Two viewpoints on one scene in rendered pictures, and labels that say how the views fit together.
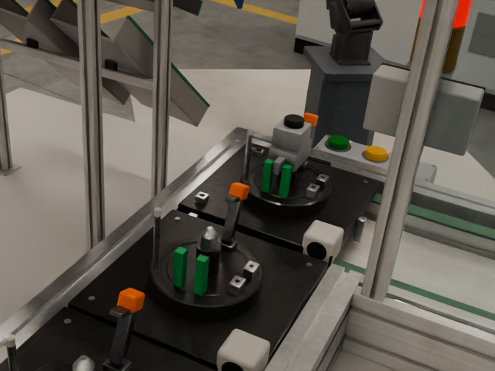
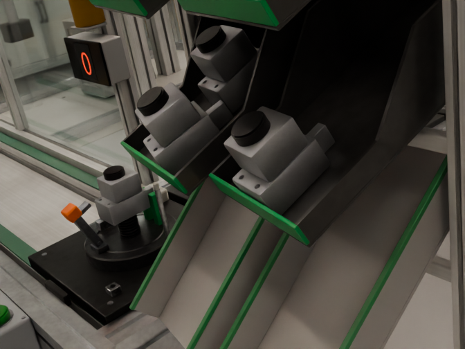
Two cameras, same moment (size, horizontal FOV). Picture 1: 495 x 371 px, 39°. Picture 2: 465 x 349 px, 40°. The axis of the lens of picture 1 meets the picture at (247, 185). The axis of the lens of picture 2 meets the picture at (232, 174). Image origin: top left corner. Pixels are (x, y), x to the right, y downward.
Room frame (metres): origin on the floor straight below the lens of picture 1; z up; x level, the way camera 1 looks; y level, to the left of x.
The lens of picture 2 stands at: (1.54, 0.52, 1.44)
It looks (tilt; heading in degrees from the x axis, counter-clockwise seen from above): 25 degrees down; 212
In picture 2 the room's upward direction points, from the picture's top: 11 degrees counter-clockwise
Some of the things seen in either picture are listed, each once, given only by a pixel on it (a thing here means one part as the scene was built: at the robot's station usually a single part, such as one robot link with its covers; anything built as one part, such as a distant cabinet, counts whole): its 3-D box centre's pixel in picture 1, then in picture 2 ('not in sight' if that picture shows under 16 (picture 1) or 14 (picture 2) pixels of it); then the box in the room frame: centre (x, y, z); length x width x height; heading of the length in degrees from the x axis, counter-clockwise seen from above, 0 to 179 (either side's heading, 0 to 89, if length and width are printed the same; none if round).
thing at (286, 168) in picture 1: (285, 181); (146, 203); (0.87, -0.05, 1.01); 0.01 x 0.01 x 0.05; 68
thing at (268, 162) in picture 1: (267, 175); (156, 208); (0.88, -0.03, 1.01); 0.01 x 0.01 x 0.05; 68
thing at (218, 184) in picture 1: (283, 196); (135, 250); (0.91, -0.06, 0.96); 0.24 x 0.24 x 0.02; 68
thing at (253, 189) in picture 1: (285, 185); (132, 239); (0.91, -0.06, 0.98); 0.14 x 0.14 x 0.02
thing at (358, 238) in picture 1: (359, 229); not in sight; (0.86, -0.17, 0.95); 0.01 x 0.01 x 0.04; 68
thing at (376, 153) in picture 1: (375, 155); not in sight; (1.08, -0.22, 0.96); 0.04 x 0.04 x 0.02
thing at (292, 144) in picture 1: (289, 142); (124, 188); (0.90, -0.05, 1.06); 0.08 x 0.04 x 0.07; 158
